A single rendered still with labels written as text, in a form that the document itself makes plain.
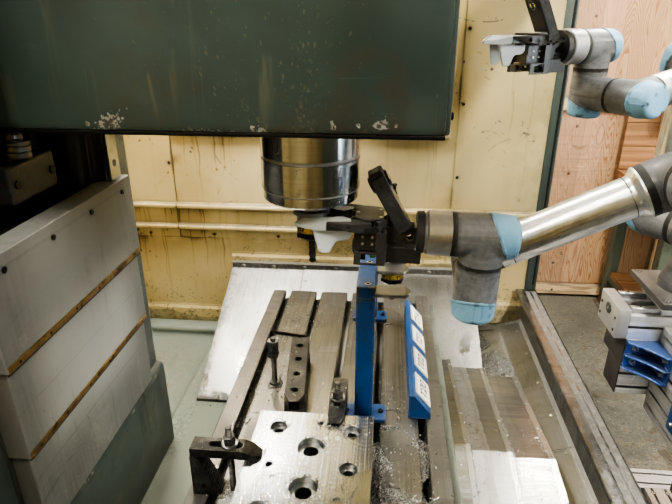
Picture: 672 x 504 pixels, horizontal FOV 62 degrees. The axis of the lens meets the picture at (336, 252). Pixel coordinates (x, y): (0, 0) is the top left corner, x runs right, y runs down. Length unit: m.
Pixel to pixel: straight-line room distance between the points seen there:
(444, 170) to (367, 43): 1.24
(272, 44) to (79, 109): 0.29
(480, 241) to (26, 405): 0.76
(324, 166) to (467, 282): 0.31
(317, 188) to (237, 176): 1.20
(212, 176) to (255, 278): 0.40
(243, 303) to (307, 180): 1.23
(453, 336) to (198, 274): 0.98
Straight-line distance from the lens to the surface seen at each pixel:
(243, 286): 2.08
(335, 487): 1.03
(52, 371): 1.08
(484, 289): 0.96
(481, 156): 1.96
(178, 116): 0.82
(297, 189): 0.85
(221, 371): 1.88
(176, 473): 1.63
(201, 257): 2.18
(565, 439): 1.70
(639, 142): 3.75
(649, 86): 1.34
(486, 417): 1.60
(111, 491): 1.42
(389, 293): 1.13
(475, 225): 0.92
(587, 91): 1.42
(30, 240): 0.99
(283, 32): 0.77
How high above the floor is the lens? 1.73
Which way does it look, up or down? 23 degrees down
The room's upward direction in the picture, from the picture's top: straight up
